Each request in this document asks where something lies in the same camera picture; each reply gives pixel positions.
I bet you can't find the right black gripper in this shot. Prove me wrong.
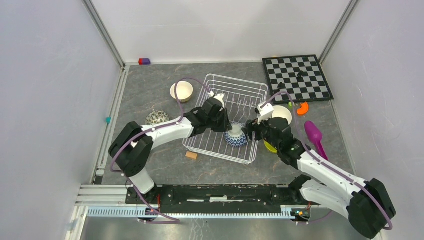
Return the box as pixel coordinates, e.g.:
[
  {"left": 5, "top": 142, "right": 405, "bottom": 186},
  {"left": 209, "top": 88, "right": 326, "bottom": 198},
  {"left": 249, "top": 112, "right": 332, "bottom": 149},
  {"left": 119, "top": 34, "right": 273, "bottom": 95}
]
[{"left": 241, "top": 113, "right": 281, "bottom": 151}]

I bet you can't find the yellow-green bowl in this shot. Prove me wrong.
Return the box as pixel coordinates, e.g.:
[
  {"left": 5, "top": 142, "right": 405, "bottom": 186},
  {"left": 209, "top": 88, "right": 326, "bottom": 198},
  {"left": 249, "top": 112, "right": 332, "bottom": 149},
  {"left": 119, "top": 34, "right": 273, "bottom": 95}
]
[{"left": 263, "top": 141, "right": 278, "bottom": 154}]

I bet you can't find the white bowl outside rack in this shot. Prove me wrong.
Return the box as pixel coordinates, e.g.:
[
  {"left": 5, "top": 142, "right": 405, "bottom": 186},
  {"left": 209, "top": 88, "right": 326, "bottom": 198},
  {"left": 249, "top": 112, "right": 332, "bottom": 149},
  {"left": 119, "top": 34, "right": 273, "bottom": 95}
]
[{"left": 272, "top": 105, "right": 293, "bottom": 125}]

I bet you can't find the blue patterned bowl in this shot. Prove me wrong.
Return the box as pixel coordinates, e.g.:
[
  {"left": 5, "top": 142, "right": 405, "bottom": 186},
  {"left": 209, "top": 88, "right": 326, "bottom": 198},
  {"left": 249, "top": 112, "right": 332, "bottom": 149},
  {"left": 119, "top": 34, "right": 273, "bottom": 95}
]
[{"left": 224, "top": 123, "right": 248, "bottom": 147}]

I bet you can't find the beige bowl with leaf motif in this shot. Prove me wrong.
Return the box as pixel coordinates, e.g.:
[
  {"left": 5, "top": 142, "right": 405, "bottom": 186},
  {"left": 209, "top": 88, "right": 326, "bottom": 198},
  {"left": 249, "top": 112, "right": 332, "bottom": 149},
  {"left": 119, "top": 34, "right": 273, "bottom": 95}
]
[{"left": 176, "top": 81, "right": 194, "bottom": 103}]

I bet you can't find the red floral pattern bowl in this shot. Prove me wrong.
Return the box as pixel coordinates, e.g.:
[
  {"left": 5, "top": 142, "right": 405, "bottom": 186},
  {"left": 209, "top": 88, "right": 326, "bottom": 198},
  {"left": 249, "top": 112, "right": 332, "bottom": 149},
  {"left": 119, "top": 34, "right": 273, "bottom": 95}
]
[{"left": 145, "top": 110, "right": 170, "bottom": 125}]

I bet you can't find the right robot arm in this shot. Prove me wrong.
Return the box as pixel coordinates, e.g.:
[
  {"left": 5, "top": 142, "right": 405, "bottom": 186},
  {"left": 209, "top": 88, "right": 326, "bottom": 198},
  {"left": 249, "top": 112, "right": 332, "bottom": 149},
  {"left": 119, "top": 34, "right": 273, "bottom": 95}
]
[{"left": 243, "top": 117, "right": 396, "bottom": 239}]

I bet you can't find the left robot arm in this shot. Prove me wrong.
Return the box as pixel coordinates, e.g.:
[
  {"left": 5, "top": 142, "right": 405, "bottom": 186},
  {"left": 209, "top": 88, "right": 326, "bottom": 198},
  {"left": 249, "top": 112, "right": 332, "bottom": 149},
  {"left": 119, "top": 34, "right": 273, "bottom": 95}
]
[{"left": 108, "top": 94, "right": 232, "bottom": 204}]

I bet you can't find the orange curved toy piece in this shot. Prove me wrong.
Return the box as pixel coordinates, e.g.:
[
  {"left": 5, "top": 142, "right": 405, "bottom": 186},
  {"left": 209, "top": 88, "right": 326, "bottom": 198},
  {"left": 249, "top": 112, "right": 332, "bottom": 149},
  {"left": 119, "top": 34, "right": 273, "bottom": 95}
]
[{"left": 296, "top": 102, "right": 309, "bottom": 116}]

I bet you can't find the purple plastic scoop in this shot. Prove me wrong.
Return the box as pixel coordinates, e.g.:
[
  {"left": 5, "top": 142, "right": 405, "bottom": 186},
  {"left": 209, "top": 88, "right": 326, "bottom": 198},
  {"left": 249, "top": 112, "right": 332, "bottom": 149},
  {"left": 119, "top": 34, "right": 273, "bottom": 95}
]
[{"left": 304, "top": 120, "right": 328, "bottom": 160}]

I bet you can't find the black chess piece lower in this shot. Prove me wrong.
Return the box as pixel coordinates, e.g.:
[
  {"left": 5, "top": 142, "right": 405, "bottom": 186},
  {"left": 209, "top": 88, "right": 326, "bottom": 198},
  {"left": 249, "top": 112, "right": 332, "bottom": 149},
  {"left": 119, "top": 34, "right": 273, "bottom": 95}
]
[{"left": 277, "top": 82, "right": 285, "bottom": 90}]

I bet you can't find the black chess piece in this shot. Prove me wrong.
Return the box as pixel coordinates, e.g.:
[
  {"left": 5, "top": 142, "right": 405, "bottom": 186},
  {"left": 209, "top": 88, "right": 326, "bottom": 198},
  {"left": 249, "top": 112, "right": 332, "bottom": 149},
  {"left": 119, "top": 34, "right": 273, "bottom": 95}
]
[
  {"left": 277, "top": 82, "right": 285, "bottom": 90},
  {"left": 296, "top": 71, "right": 304, "bottom": 78}
]

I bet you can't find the small wooden block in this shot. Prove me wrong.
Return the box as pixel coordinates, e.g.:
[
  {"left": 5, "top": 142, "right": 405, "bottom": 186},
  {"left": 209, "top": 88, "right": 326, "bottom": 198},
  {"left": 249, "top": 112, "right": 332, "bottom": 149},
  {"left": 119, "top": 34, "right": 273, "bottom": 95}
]
[{"left": 185, "top": 151, "right": 198, "bottom": 160}]

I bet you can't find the black chess piece upper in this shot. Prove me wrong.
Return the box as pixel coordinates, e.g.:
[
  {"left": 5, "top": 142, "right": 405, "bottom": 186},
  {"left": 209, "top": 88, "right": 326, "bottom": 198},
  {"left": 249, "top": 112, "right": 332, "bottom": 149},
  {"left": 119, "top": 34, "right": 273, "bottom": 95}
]
[{"left": 296, "top": 71, "right": 304, "bottom": 78}]

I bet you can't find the black and white chessboard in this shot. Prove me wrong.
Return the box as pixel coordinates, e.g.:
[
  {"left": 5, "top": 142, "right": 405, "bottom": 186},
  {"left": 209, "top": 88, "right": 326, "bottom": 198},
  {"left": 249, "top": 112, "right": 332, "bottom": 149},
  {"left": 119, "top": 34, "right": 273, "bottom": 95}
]
[{"left": 262, "top": 54, "right": 334, "bottom": 103}]

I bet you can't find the red and purple block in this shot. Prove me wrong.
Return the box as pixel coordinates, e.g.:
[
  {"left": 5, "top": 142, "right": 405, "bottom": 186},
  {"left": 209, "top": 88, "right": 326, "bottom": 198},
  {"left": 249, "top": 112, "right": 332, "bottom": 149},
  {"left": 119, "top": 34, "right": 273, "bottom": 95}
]
[{"left": 138, "top": 58, "right": 151, "bottom": 66}]

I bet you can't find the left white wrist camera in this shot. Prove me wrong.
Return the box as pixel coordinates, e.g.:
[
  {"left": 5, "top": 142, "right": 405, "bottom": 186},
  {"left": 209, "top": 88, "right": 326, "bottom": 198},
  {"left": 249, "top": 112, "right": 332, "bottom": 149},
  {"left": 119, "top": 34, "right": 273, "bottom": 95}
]
[{"left": 207, "top": 91, "right": 225, "bottom": 108}]

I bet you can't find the white wire dish rack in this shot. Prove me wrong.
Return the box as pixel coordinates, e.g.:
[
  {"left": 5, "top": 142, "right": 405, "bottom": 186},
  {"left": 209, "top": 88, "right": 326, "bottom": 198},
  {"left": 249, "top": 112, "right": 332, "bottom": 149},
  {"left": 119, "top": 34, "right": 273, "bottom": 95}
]
[{"left": 182, "top": 73, "right": 269, "bottom": 166}]

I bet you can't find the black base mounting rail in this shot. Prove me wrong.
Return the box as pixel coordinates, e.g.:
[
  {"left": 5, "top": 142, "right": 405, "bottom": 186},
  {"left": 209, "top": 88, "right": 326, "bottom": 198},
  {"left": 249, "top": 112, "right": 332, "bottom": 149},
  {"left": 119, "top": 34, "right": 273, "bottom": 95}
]
[{"left": 143, "top": 184, "right": 315, "bottom": 214}]

